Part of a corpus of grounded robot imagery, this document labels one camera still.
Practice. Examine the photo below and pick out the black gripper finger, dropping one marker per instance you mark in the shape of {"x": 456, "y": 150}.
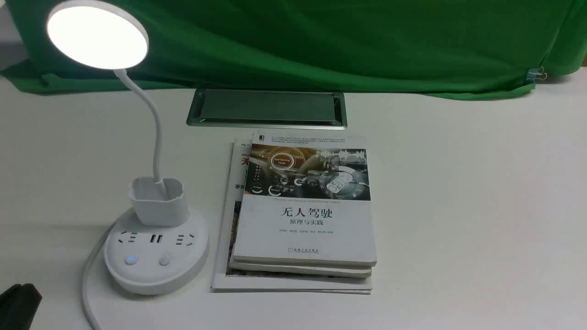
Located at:
{"x": 18, "y": 306}

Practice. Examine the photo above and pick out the white gooseneck desk lamp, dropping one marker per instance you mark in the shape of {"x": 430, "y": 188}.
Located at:
{"x": 160, "y": 244}

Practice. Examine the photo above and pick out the bottom large thin book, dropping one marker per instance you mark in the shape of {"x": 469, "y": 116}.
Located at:
{"x": 225, "y": 278}

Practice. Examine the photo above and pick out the white autonomous driving book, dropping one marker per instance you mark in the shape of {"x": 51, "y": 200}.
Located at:
{"x": 306, "y": 200}

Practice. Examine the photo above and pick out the middle white book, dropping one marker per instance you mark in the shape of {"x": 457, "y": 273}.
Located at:
{"x": 264, "y": 269}

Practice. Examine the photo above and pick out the green backdrop cloth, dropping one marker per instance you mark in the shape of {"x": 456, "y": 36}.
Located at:
{"x": 453, "y": 49}

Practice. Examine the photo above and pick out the blue binder clip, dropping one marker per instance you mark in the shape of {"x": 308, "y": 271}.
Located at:
{"x": 536, "y": 74}

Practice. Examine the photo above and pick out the silver desk cable hatch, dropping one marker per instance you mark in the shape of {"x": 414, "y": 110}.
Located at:
{"x": 267, "y": 109}

